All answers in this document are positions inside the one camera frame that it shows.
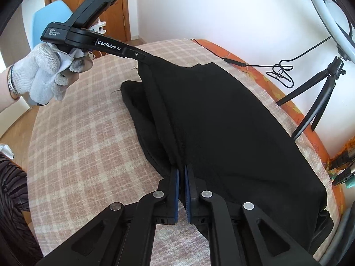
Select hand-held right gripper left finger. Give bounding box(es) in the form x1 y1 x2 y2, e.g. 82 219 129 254
35 166 179 266

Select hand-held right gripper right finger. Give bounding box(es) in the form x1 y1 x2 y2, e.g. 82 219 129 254
184 164 321 266

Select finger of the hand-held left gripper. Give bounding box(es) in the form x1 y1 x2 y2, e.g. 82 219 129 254
125 47 159 62

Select black pants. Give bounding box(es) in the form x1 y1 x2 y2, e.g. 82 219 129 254
121 55 335 258

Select person's left hand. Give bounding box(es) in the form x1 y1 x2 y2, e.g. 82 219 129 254
12 43 92 104

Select white plastic clip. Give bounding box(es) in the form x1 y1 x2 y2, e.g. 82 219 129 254
89 19 107 34

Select wooden door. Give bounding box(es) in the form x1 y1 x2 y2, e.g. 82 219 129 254
44 0 131 59

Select light blue chair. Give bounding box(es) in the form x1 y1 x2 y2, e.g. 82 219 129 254
24 0 74 106

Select folded silver tripod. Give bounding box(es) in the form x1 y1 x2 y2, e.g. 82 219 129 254
329 147 355 186

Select person's dark ribbed clothing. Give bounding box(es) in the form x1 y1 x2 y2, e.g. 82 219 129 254
0 154 36 266

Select black mini tripod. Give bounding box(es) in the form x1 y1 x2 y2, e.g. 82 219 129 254
277 55 347 140

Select black cable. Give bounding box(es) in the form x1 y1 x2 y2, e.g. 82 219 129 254
191 35 333 88

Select silver bracelet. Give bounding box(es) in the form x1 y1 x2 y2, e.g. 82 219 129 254
8 65 22 100

